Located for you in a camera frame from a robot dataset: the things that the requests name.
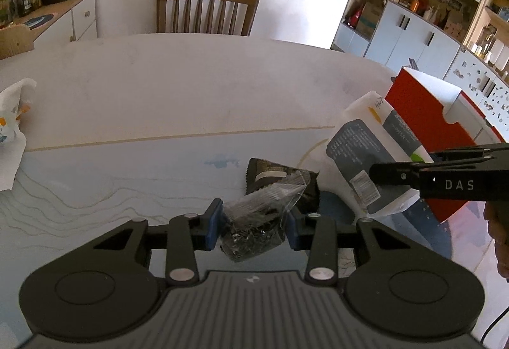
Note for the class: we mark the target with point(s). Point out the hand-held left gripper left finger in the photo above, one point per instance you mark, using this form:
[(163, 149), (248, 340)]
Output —
[(214, 225)]

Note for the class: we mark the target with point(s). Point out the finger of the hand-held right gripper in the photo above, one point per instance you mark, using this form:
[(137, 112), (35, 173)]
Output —
[(437, 182), (469, 154)]

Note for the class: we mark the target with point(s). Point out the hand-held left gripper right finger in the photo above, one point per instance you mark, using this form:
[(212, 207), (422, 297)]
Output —
[(293, 230)]

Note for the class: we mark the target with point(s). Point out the clear packet with dark contents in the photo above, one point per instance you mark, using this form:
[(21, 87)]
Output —
[(258, 213)]

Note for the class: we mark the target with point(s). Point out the red cardboard box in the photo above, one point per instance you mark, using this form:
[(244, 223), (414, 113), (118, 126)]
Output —
[(429, 110)]

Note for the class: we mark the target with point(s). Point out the grey and white tissue pack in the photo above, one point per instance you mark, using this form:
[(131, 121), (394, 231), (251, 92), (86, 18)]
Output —
[(358, 150)]

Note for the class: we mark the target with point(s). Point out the white marble desktop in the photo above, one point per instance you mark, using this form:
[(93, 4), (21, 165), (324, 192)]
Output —
[(179, 82)]

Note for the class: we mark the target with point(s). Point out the person's right hand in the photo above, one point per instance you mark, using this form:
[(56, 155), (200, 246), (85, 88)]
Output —
[(499, 237)]

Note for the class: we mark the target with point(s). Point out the dark brown snack packet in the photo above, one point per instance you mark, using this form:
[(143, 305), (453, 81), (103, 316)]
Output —
[(270, 174)]

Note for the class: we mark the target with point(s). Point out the white cabinet with stickers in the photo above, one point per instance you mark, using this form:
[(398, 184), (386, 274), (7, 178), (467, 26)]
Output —
[(473, 74)]

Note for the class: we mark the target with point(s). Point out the cardboard box on shelf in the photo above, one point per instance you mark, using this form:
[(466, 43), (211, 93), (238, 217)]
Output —
[(369, 19)]

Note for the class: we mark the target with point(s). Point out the red item on shelf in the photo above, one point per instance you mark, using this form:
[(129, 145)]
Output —
[(354, 16)]

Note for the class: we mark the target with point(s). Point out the white paper napkin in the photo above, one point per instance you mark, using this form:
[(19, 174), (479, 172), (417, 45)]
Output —
[(12, 166)]

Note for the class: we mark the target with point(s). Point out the brown wooden chair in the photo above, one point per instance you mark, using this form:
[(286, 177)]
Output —
[(206, 10)]

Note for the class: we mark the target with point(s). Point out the white soft tissue pack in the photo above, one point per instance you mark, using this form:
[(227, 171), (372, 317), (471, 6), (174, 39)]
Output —
[(10, 114)]

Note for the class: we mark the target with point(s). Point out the wood-topped white side cabinet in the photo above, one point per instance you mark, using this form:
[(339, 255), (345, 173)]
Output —
[(63, 22)]

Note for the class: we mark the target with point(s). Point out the round blue coaster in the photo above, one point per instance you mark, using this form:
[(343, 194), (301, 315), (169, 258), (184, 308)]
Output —
[(39, 20)]

